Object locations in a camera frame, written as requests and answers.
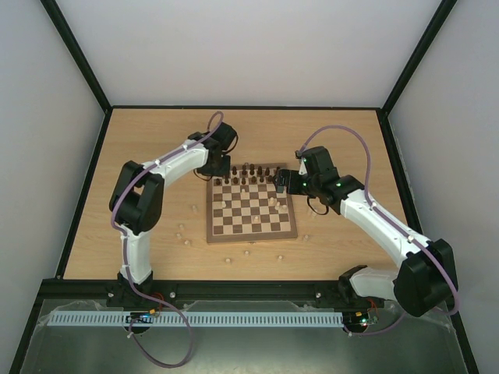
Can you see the black right frame post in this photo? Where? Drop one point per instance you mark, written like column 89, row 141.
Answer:
column 433, row 28

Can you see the light blue slotted cable duct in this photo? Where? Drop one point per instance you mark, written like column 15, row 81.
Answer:
column 197, row 319

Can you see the wooden chess board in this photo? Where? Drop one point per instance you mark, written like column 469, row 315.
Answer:
column 234, row 223

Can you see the black left frame post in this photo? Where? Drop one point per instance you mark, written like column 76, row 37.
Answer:
column 64, row 30

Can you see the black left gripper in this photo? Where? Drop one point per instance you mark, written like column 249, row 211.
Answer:
column 226, row 169

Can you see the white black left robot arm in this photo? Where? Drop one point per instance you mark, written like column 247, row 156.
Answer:
column 137, row 200

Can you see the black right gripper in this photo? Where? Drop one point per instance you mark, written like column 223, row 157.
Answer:
column 286, row 181

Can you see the black front mounting rail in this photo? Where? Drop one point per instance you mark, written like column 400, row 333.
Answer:
column 249, row 292

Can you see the black frame post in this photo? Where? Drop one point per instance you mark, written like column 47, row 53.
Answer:
column 64, row 30
column 433, row 28

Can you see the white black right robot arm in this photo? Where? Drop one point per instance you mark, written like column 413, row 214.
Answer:
column 425, row 275

